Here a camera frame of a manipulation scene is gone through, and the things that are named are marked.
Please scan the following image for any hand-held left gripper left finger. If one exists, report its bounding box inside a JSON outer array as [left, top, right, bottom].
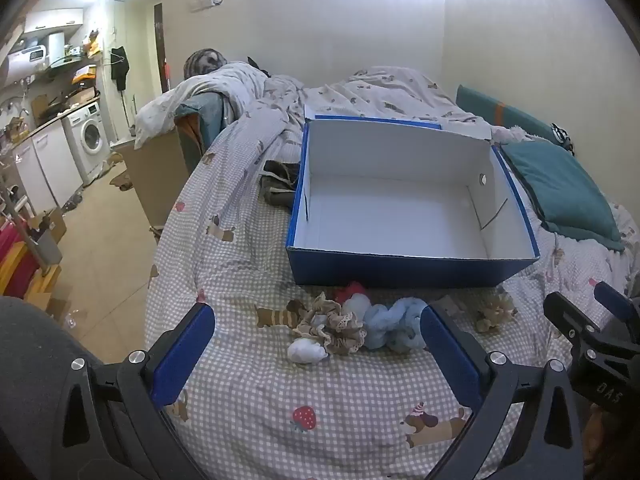
[[47, 302, 216, 480]]

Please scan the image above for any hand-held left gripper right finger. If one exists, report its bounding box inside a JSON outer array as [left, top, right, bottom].
[[419, 304, 586, 480]]

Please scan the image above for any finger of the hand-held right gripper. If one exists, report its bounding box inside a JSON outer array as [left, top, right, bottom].
[[543, 291, 603, 356], [594, 281, 640, 326]]

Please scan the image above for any light blue fluffy scrunchie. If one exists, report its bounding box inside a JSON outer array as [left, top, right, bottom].
[[362, 305, 401, 351], [390, 297, 431, 353]]

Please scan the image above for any white fluffy scrunchie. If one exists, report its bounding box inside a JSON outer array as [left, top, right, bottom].
[[342, 294, 373, 323]]

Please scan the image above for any beige lace scrunchie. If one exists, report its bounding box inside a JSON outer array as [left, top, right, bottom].
[[291, 292, 368, 357]]

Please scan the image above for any bright pink scrunchie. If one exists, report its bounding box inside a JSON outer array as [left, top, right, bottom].
[[334, 281, 368, 306]]

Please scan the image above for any cream white scrunchie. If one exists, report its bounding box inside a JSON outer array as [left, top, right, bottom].
[[287, 338, 329, 365]]

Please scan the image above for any blue cardboard box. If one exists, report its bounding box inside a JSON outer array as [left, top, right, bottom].
[[285, 104, 542, 289]]

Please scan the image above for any person's right hand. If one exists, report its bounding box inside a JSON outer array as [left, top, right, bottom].
[[582, 402, 626, 466]]

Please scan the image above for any teal pillow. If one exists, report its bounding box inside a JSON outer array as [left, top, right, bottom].
[[500, 140, 626, 252]]

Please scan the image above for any black and white item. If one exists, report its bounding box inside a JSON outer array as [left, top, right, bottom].
[[550, 122, 576, 153]]

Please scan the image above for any grey bin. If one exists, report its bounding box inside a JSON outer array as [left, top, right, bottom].
[[27, 230, 63, 268]]

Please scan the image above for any large cardboard box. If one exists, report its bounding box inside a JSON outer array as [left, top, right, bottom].
[[124, 130, 193, 228]]

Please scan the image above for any small cardboard box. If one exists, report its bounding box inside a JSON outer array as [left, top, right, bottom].
[[30, 207, 68, 243]]

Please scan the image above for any pink and yellow rack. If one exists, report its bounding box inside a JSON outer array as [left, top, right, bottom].
[[0, 225, 38, 297]]

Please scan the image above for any dark brown cloth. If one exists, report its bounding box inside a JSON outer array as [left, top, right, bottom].
[[259, 160, 301, 207]]

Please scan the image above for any teal bolster cushion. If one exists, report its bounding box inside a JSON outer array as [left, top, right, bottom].
[[455, 85, 566, 143]]

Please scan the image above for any white kitchen cabinet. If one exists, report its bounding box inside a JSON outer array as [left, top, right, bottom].
[[10, 122, 83, 211]]

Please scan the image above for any white washing machine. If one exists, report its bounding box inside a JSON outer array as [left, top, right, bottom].
[[65, 100, 112, 186]]

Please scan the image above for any teal blanket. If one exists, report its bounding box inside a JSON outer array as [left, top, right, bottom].
[[177, 95, 226, 147]]

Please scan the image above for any white printed comforter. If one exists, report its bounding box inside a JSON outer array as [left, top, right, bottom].
[[134, 60, 501, 146]]

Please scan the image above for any grey striped plush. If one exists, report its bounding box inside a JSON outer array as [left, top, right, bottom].
[[183, 48, 227, 81]]

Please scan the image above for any black hanging clothing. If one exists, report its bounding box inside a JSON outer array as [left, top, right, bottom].
[[110, 46, 131, 91]]

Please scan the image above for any dark door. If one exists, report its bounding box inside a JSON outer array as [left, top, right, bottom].
[[154, 2, 166, 93]]

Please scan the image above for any white water heater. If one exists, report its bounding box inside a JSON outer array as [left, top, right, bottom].
[[7, 45, 51, 83]]

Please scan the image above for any white wall cabinet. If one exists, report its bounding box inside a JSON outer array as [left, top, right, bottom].
[[22, 7, 85, 36]]

